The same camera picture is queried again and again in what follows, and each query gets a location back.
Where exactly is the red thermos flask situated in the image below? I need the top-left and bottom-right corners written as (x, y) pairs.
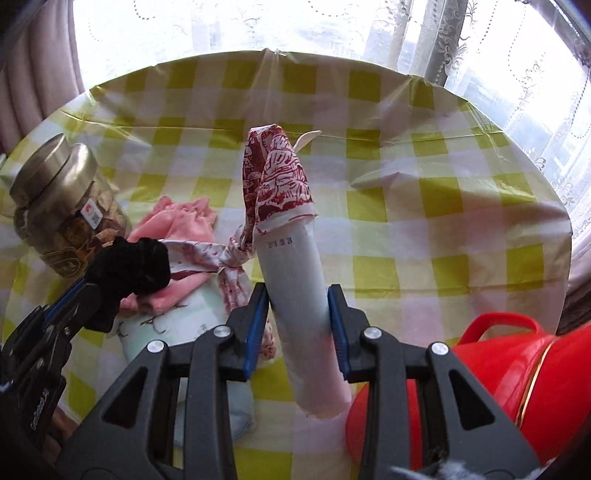
top-left (345, 312), bottom-right (591, 472)

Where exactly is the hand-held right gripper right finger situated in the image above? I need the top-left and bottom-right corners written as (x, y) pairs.
top-left (327, 284), bottom-right (541, 480)

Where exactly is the yellow checkered plastic tablecloth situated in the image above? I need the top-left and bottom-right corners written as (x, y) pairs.
top-left (0, 48), bottom-right (573, 462)

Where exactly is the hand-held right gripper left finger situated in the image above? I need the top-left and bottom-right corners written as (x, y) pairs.
top-left (55, 282), bottom-right (271, 480)

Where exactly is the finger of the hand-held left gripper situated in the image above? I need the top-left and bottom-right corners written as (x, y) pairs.
top-left (69, 288), bottom-right (123, 334)
top-left (44, 277), bottom-right (100, 321)

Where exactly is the black cloth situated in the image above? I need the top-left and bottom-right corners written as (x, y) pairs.
top-left (85, 237), bottom-right (171, 301)

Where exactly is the white lace curtain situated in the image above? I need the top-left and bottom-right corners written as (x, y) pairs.
top-left (74, 0), bottom-right (416, 93)
top-left (406, 0), bottom-right (591, 241)

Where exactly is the glass jar with gold lid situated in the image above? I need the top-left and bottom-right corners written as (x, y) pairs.
top-left (9, 134), bottom-right (130, 278)

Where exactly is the red patterned scarf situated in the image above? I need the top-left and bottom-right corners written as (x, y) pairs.
top-left (159, 224), bottom-right (278, 361)

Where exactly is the pink fleece cloth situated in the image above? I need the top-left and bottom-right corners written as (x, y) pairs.
top-left (121, 196), bottom-right (218, 317)

